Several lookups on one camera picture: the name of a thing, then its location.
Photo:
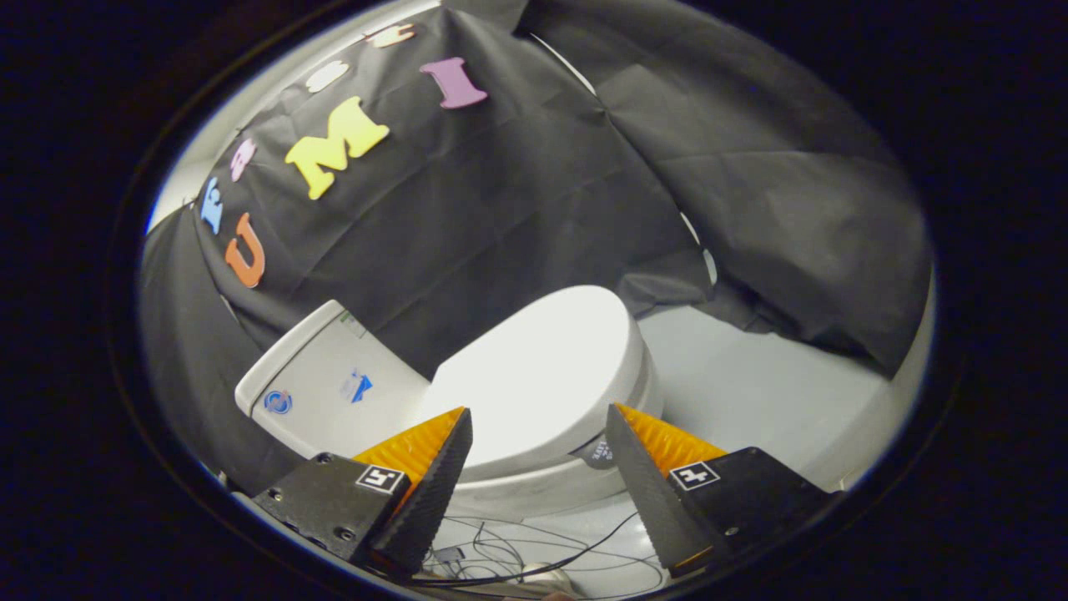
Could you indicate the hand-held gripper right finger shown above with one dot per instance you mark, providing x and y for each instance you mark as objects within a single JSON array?
[{"x": 647, "y": 492}]

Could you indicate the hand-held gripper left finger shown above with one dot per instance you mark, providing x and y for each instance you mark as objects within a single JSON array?
[{"x": 434, "y": 492}]

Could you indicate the black lid pull tab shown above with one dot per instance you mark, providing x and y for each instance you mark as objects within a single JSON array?
[{"x": 594, "y": 453}]

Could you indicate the white toilet lid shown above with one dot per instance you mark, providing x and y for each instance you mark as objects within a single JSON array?
[{"x": 542, "y": 367}]

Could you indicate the white toilet seat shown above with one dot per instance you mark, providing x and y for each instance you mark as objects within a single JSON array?
[{"x": 542, "y": 487}]

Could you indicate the white toilet body with tank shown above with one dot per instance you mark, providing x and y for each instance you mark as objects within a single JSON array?
[{"x": 325, "y": 392}]

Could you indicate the person's pale shoe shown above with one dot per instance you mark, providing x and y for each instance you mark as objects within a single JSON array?
[{"x": 544, "y": 576}]

